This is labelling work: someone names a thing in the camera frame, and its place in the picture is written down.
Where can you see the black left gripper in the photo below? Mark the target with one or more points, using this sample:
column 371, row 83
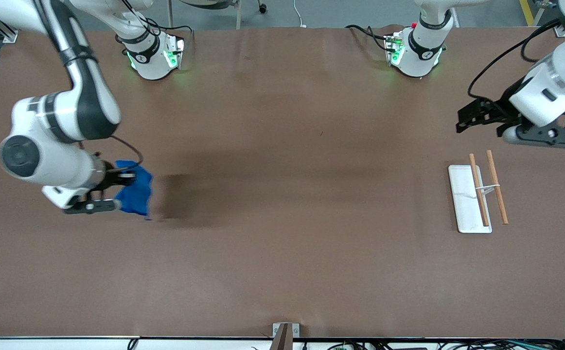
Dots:
column 502, row 108

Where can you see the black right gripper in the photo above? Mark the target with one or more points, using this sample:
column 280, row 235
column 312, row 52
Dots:
column 111, row 178

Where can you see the blue microfibre towel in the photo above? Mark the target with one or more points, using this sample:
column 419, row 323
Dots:
column 136, row 194

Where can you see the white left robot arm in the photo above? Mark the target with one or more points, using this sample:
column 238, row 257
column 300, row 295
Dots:
column 550, row 92

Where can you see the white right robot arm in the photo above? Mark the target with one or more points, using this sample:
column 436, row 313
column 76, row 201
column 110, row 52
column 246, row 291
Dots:
column 73, row 107

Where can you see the wooden rack rod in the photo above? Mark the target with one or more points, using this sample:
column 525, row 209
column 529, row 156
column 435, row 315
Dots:
column 499, row 194
column 479, row 194

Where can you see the brown table cover sheet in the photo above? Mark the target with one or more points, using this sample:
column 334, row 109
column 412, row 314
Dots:
column 282, row 253

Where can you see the office chair base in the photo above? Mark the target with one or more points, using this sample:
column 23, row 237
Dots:
column 209, row 4

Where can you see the white rack rod bracket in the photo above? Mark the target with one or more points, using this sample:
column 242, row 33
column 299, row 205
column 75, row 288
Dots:
column 487, row 189

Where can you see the white rack base plate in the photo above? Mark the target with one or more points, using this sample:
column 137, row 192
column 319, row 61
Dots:
column 462, row 194

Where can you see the aluminium frame profile with bracket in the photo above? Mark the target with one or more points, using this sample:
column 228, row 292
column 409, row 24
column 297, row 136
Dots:
column 560, row 31

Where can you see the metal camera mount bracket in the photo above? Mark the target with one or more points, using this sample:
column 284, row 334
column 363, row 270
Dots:
column 285, row 335

